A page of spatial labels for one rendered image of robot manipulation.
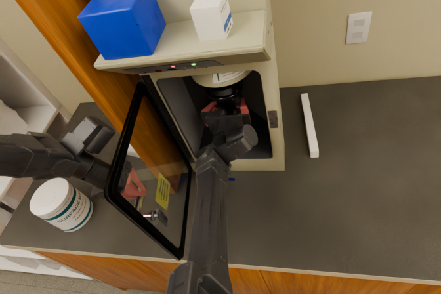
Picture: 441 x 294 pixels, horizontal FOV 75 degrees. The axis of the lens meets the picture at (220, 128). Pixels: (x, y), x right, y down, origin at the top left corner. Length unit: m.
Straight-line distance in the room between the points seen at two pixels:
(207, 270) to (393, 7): 0.97
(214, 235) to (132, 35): 0.35
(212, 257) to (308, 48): 0.88
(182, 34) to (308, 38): 0.66
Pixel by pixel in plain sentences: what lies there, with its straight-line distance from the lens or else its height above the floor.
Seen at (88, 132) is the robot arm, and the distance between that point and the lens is 0.62.
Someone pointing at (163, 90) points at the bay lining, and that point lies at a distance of 0.76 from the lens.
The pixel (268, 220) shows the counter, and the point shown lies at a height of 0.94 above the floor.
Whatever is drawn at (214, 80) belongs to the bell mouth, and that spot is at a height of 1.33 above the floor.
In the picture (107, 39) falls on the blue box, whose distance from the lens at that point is 0.55.
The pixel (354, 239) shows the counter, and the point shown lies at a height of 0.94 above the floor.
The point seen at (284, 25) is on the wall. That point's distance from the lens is 1.10.
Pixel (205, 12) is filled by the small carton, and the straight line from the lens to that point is 0.50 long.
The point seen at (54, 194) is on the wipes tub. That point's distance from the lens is 1.07.
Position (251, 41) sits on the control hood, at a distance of 0.49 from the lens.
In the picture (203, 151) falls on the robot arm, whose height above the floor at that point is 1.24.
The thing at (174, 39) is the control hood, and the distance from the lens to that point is 0.56.
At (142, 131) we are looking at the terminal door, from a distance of 0.68.
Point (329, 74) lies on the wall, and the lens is 1.25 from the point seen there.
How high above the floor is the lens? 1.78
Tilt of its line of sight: 48 degrees down
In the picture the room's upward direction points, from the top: 20 degrees counter-clockwise
